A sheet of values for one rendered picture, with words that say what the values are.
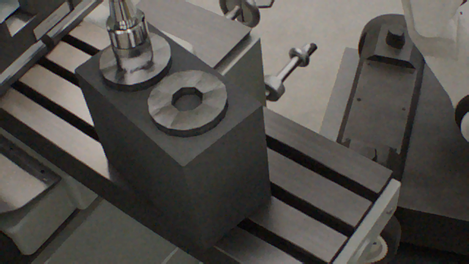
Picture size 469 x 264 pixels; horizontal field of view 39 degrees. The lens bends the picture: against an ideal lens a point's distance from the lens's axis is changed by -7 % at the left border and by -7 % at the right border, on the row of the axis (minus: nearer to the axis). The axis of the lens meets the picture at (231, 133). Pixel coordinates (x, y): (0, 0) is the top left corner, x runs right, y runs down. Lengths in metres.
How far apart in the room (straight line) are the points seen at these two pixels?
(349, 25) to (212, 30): 1.12
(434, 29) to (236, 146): 0.49
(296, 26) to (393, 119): 1.12
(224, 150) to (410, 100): 0.77
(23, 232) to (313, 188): 0.48
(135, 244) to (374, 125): 0.55
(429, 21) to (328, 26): 1.38
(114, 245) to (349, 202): 0.59
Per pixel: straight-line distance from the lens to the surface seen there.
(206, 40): 1.44
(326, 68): 2.36
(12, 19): 1.19
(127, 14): 0.79
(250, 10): 1.61
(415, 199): 1.37
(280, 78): 1.63
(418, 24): 1.16
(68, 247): 1.25
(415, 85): 1.53
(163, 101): 0.79
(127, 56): 0.82
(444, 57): 1.27
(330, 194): 0.94
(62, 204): 1.19
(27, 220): 1.14
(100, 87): 0.85
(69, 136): 1.06
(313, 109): 2.24
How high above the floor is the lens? 1.70
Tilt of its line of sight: 51 degrees down
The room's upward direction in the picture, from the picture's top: 9 degrees counter-clockwise
